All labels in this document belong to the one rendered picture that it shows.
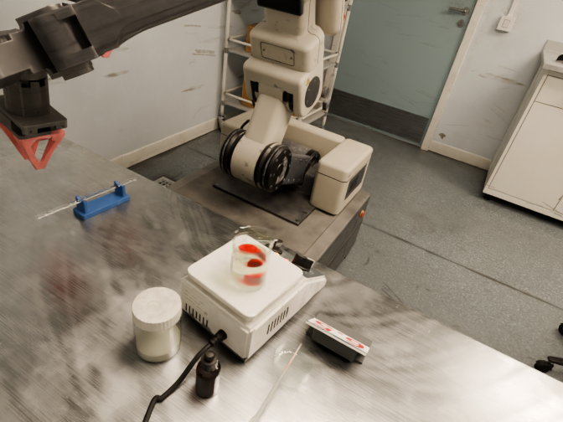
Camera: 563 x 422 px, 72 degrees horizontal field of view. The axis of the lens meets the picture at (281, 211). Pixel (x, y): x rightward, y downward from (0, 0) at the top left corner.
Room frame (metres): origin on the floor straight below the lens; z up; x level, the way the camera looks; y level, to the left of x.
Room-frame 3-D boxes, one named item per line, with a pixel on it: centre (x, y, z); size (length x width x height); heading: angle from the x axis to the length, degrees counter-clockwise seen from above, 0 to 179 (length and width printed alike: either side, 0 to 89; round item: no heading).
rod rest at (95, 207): (0.59, 0.34, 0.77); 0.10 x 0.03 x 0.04; 151
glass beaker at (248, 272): (0.38, 0.03, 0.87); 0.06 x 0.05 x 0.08; 136
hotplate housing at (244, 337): (0.42, 0.02, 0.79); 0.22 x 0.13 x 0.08; 148
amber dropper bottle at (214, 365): (0.27, 0.05, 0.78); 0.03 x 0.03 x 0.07
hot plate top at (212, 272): (0.39, 0.03, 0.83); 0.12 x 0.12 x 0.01; 58
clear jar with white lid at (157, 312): (0.32, 0.13, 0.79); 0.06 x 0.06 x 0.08
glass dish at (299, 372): (0.32, -0.05, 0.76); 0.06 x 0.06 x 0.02
